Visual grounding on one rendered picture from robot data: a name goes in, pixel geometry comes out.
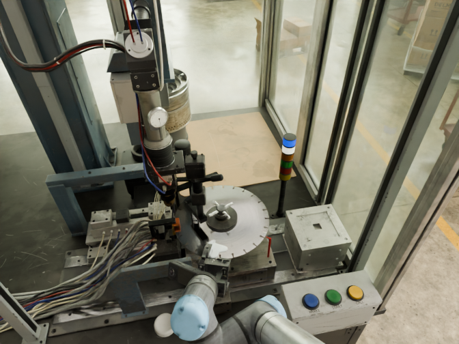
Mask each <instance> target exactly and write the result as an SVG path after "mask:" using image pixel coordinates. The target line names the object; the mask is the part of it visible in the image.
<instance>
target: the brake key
mask: <svg viewBox="0 0 459 344"><path fill-rule="evenodd" d="M304 303H305V305H306V306H308V307H309V308H315V307H317V305H318V299H317V297H315V295H313V294H307V295H306V296H305V298H304Z"/></svg>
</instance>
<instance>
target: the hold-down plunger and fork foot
mask: <svg viewBox="0 0 459 344"><path fill-rule="evenodd" d="M188 209H189V210H190V211H191V220H193V215H194V216H195V217H196V219H197V220H198V221H199V222H200V224H202V223H204V222H206V221H207V216H206V215H205V214H204V207H203V206H202V205H200V206H198V205H192V203H189V204H188Z"/></svg>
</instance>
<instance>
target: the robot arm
mask: <svg viewBox="0 0 459 344"><path fill-rule="evenodd" d="M215 242H216V240H211V241H210V242H209V243H207V245H206V246H205V247H204V251H203V254H202V256H201V258H200V260H199V264H198V269H197V268H194V267H192V266H189V265H187V264H185V263H182V262H180V261H177V260H175V261H172V262H169V268H168V277H169V278H170V279H172V280H174V281H177V282H179V283H181V284H183V285H185V286H186V288H185V290H184V292H183V294H182V295H181V297H180V299H179V300H178V301H177V302H176V305H175V306H174V308H173V313H172V314H171V319H170V323H171V329H172V330H173V332H174V334H176V335H177V336H179V338H180V339H182V340H185V341H187V342H188V344H256V343H259V344H325V343H323V342H322V341H320V340H319V339H317V338H316V337H314V336H313V335H311V334H310V333H308V332H307V331H305V330H304V329H302V328H301V327H299V326H297V325H296V324H294V323H293V322H291V321H290V320H289V319H287V316H286V312H285V310H284V308H283V307H282V305H281V303H280V302H279V301H278V300H277V299H276V297H274V296H271V295H267V296H265V297H263V298H261V299H259V300H256V301H255V302H254V303H253V304H251V305H250V306H248V307H247V308H245V309H243V310H241V311H240V312H239V313H237V314H235V315H233V316H232V317H230V318H229V319H227V320H225V321H224V322H222V323H221V324H219V323H218V321H217V319H216V316H215V314H214V311H213V306H214V303H215V301H216V298H217V297H222V298H223V297H224V295H225V292H227V288H228V286H229V282H228V281H227V280H228V272H229V269H230V262H231V259H226V258H220V257H218V254H219V253H222V252H225V251H227V247H226V246H223V245H220V244H217V243H215ZM210 258H211V259H210ZM215 258H217V259H215ZM226 261H228V262H226Z"/></svg>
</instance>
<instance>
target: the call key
mask: <svg viewBox="0 0 459 344"><path fill-rule="evenodd" d="M348 293H349V295H350V297H352V298H354V299H356V300H358V299H361V297H362V295H363V292H362V290H361V289H360V288H359V287H357V286H352V287H350V288H349V290H348Z"/></svg>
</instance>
